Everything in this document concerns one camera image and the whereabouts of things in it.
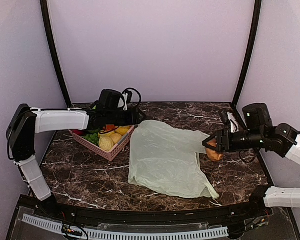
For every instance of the tan brown fruit from bag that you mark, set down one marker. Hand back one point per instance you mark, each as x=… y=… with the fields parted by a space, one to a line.
x=212 y=154

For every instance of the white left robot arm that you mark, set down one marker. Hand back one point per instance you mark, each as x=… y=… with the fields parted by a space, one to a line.
x=111 y=108

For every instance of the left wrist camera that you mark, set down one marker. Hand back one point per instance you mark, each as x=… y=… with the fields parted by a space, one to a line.
x=127 y=95

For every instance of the green toy vegetable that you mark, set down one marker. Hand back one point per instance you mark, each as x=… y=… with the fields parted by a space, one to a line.
x=92 y=138

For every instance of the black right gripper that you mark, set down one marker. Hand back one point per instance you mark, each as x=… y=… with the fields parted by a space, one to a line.
x=221 y=135

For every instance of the red fruit from bag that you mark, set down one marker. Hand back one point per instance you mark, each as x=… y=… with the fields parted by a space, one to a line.
x=78 y=132

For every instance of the right black frame post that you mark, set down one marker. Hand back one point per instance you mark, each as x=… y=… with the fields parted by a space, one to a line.
x=248 y=53

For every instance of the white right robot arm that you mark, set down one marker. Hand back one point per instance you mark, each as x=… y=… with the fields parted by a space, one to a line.
x=283 y=139

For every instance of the white slotted cable duct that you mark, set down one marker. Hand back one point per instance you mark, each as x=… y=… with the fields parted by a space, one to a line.
x=126 y=232

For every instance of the black frame post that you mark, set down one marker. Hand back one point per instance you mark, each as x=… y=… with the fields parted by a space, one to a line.
x=248 y=53
x=53 y=52

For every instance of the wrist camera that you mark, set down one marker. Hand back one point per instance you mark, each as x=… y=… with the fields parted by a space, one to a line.
x=229 y=121
x=127 y=95

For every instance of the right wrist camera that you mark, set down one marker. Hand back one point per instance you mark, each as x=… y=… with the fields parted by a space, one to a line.
x=229 y=121

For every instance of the pink plastic basket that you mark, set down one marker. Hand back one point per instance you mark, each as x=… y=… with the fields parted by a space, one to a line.
x=119 y=141

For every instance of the left black frame post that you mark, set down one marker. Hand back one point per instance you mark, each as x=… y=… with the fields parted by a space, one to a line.
x=53 y=52

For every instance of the orange fruit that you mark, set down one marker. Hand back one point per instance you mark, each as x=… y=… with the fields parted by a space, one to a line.
x=109 y=127

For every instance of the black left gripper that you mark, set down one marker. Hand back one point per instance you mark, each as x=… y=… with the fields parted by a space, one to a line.
x=134 y=118

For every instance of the yellow toy lemon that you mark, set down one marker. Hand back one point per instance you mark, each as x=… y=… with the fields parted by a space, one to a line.
x=122 y=130

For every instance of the light green plastic bag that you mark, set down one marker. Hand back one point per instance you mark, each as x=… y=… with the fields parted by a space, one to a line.
x=166 y=160

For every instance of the black front rail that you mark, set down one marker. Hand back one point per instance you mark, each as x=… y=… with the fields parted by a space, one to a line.
x=225 y=216

